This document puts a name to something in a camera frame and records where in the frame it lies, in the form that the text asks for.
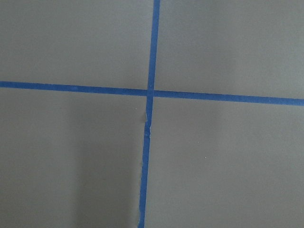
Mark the blue tape line crosswise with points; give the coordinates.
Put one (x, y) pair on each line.
(156, 93)

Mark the blue tape line lengthwise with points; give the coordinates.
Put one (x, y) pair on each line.
(148, 112)

